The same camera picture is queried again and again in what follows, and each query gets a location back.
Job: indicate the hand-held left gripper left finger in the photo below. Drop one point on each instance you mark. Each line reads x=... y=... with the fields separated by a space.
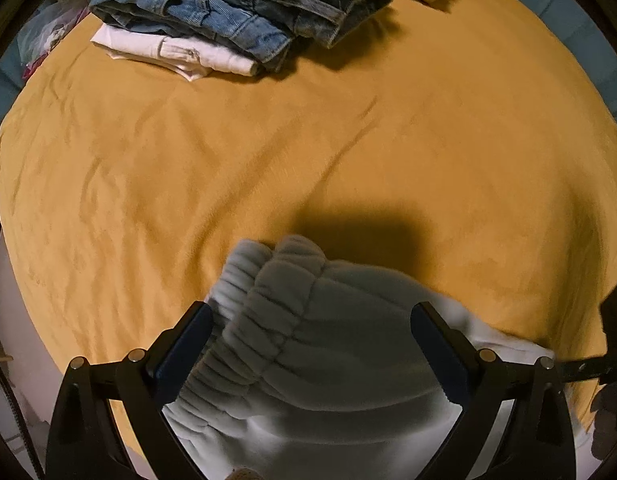
x=186 y=350

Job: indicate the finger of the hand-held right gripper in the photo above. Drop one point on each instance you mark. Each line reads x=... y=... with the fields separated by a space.
x=583 y=367

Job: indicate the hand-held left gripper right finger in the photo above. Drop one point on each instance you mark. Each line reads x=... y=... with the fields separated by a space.
x=438 y=355

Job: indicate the light blue sweatpants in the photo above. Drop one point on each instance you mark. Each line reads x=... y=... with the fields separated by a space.
x=318 y=355

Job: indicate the white folded pants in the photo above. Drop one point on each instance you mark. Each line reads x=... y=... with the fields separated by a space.
x=188 y=50

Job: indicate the white bed base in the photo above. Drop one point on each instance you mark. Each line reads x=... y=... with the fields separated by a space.
x=18 y=335

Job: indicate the yellow blanket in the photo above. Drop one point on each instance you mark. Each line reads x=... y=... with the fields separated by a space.
x=238 y=160

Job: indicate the teal sheet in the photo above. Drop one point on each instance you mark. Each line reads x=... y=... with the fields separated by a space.
x=563 y=15

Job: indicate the faded blue folded jeans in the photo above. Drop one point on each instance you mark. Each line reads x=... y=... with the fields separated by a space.
x=208 y=17

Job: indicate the clear plastic bag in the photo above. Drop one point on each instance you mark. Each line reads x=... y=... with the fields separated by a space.
x=53 y=25

